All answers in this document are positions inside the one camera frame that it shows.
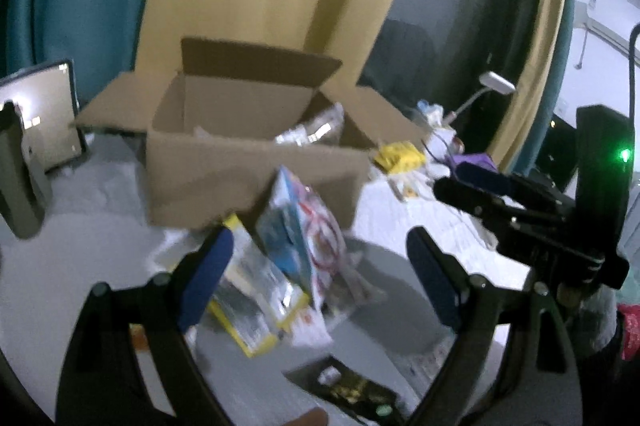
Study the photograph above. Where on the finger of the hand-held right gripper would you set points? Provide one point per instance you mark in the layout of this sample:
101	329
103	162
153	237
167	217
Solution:
482	176
465	197

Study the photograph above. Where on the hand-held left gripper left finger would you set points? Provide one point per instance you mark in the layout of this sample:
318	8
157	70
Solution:
207	276

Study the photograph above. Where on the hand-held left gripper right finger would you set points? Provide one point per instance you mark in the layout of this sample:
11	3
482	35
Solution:
435	281

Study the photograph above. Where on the yellow-edged silver snack packet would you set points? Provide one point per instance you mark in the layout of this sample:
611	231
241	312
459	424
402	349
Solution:
250	286

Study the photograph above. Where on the brown cardboard box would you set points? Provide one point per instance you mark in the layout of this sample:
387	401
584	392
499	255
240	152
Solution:
250	176

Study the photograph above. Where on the clear silver snack packet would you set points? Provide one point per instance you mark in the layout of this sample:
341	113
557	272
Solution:
315	129

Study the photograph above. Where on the person's right forearm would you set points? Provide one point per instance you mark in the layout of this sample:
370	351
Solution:
597	321

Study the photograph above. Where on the purple cloth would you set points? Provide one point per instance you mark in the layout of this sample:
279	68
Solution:
472	161

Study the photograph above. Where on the small white orange packet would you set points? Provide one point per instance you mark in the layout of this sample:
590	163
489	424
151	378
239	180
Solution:
410	188

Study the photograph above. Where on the yellow packet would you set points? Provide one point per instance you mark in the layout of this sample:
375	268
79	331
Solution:
400	156

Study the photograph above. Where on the white blue bottle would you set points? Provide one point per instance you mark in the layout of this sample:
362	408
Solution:
431	112

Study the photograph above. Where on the white gooseneck lamp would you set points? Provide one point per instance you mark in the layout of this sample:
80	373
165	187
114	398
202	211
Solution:
497	82

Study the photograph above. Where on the white air conditioner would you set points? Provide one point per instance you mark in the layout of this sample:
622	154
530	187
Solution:
605	31

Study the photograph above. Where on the dark snack packet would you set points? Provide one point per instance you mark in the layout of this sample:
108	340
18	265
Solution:
345	386

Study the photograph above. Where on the dark window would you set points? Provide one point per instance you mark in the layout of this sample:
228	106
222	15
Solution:
460	6

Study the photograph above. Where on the grey tablet stand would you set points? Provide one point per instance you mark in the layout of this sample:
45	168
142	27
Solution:
20	186

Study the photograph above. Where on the grey tablet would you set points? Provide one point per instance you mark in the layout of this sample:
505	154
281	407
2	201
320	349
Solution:
45	116

